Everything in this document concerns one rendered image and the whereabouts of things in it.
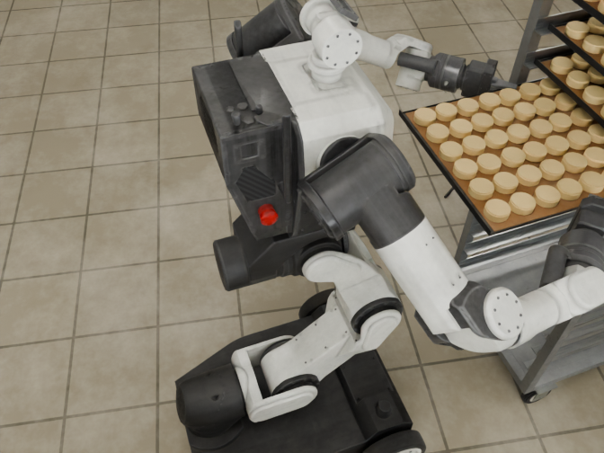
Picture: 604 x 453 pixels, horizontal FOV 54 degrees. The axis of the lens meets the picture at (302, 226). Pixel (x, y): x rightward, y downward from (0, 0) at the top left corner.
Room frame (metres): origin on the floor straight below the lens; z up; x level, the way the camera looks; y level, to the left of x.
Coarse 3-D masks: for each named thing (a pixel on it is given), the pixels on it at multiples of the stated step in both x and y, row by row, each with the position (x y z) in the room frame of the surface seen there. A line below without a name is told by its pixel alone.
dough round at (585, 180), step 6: (582, 174) 0.89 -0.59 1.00; (588, 174) 0.89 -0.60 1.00; (594, 174) 0.89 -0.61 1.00; (600, 174) 0.89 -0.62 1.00; (582, 180) 0.87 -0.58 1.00; (588, 180) 0.87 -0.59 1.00; (594, 180) 0.87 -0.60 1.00; (600, 180) 0.87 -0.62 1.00; (582, 186) 0.86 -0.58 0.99; (588, 186) 0.86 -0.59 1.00; (594, 186) 0.85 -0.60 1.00; (600, 186) 0.85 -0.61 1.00; (594, 192) 0.85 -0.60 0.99
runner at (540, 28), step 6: (570, 12) 1.26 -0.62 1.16; (576, 12) 1.27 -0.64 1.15; (582, 12) 1.28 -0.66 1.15; (540, 18) 1.24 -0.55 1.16; (546, 18) 1.24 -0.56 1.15; (552, 18) 1.25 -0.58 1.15; (558, 18) 1.25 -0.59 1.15; (564, 18) 1.26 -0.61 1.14; (570, 18) 1.27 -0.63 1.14; (576, 18) 1.27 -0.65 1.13; (582, 18) 1.28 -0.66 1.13; (540, 24) 1.24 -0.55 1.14; (546, 24) 1.24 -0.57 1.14; (534, 30) 1.24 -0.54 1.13; (540, 30) 1.23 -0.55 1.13; (546, 30) 1.23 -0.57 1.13
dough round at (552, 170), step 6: (546, 162) 0.93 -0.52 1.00; (552, 162) 0.93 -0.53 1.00; (558, 162) 0.93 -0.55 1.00; (540, 168) 0.91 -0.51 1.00; (546, 168) 0.91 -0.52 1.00; (552, 168) 0.91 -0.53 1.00; (558, 168) 0.91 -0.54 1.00; (546, 174) 0.89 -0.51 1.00; (552, 174) 0.89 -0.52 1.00; (558, 174) 0.89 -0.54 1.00; (552, 180) 0.89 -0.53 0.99
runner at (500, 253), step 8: (552, 232) 1.36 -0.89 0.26; (560, 232) 1.37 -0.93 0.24; (528, 240) 1.33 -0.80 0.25; (536, 240) 1.34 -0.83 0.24; (544, 240) 1.35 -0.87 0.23; (552, 240) 1.35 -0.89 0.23; (504, 248) 1.29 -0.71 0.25; (512, 248) 1.31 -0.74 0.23; (520, 248) 1.31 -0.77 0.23; (528, 248) 1.31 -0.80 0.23; (536, 248) 1.31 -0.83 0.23; (472, 256) 1.25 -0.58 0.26; (480, 256) 1.26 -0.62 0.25; (488, 256) 1.27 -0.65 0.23; (496, 256) 1.27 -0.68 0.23; (504, 256) 1.27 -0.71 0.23; (464, 264) 1.24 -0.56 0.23; (472, 264) 1.24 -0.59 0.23; (480, 264) 1.24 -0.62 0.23
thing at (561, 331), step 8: (568, 320) 0.82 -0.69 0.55; (576, 320) 0.82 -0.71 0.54; (560, 328) 0.82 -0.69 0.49; (568, 328) 0.82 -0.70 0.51; (552, 336) 0.83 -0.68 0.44; (560, 336) 0.81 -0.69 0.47; (544, 344) 0.84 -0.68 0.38; (552, 344) 0.82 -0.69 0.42; (560, 344) 0.82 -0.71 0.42; (544, 352) 0.83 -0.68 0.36; (552, 352) 0.82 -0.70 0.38; (536, 360) 0.83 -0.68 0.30; (544, 360) 0.82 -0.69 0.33; (536, 368) 0.82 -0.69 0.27; (544, 368) 0.82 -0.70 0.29; (528, 376) 0.83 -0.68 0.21; (536, 376) 0.81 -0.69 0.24; (520, 384) 0.84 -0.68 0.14; (528, 384) 0.82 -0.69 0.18; (536, 384) 0.82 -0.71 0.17; (528, 392) 0.82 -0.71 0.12
